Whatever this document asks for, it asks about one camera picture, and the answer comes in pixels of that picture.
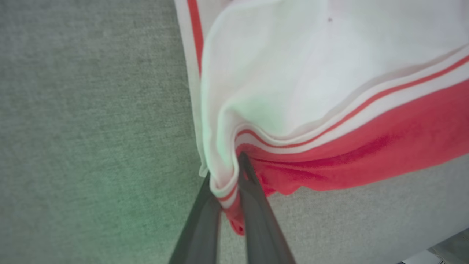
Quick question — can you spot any red and white shirt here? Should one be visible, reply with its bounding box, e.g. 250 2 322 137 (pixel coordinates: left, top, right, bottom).
174 0 469 236

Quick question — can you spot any grey fabric sofa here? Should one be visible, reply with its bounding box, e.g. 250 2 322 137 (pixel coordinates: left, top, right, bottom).
0 0 469 264

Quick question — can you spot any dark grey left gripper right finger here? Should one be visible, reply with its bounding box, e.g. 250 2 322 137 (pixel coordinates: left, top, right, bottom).
237 152 296 264

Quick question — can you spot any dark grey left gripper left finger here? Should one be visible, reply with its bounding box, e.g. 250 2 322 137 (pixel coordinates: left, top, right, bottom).
169 172 222 264

